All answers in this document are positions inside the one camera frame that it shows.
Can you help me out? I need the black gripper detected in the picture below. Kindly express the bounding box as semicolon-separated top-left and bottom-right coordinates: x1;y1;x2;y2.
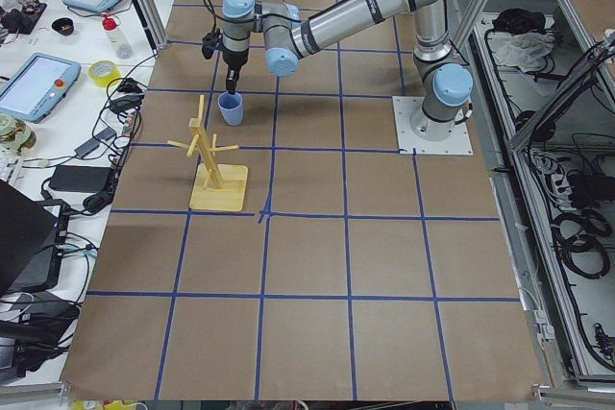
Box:
222;47;248;94

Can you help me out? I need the light blue plastic cup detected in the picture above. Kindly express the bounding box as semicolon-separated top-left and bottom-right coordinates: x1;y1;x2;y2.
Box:
217;92;244;127

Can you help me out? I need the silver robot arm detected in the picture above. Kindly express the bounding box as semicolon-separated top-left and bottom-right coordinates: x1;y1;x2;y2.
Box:
203;0;474;141

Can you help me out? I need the wooden cup holder tree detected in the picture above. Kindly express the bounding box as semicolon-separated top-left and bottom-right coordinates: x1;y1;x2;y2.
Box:
167;95;249;212

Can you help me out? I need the clear bottle red cap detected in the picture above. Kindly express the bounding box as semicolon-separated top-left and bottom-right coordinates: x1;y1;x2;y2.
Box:
102;12;134;60

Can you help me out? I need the yellow tape roll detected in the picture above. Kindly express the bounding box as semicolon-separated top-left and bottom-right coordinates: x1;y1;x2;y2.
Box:
88;60;121;87

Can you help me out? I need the black bowl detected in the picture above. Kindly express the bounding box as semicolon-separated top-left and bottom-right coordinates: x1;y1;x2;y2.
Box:
51;17;75;36

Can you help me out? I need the black power adapter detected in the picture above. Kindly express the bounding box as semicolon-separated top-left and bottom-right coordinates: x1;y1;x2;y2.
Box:
49;165;111;193

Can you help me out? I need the teach pendant near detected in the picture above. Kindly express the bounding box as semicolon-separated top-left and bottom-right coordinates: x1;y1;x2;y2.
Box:
1;53;81;123

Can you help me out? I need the green glass jar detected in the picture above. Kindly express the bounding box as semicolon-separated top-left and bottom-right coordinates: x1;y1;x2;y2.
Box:
0;113;37;154

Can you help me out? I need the black laptop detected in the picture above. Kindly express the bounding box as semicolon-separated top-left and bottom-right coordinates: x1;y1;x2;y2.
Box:
1;181;69;295

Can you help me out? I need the white crumpled cloth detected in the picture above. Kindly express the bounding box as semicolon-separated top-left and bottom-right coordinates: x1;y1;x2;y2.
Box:
494;32;555;73

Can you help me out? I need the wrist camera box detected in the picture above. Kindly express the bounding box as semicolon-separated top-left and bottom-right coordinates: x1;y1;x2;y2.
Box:
201;30;221;60

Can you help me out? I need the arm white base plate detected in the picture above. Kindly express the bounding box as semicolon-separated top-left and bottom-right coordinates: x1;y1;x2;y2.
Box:
392;96;473;156

